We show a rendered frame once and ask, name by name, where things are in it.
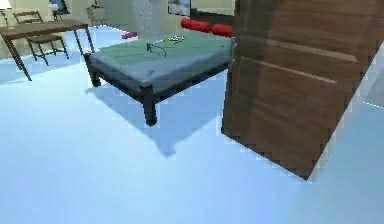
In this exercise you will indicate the pink flat object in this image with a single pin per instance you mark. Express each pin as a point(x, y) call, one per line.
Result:
point(129, 35)

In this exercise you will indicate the brown wooden table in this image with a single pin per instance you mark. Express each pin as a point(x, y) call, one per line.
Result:
point(40, 29)

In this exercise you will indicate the yellow patterned flat object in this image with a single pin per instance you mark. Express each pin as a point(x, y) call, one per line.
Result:
point(174, 38)

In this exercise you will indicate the green bed with dark frame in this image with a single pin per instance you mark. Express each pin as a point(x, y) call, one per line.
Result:
point(160, 63)

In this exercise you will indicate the brown wooden room door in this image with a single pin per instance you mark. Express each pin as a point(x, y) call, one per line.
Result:
point(293, 83)

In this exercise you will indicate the red pillow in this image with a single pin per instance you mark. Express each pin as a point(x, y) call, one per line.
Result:
point(222, 30)
point(196, 24)

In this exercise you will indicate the brown wooden chair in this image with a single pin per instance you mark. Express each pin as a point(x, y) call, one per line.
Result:
point(43, 38)

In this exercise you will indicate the grey open laptop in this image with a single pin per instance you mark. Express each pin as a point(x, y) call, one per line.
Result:
point(156, 48)

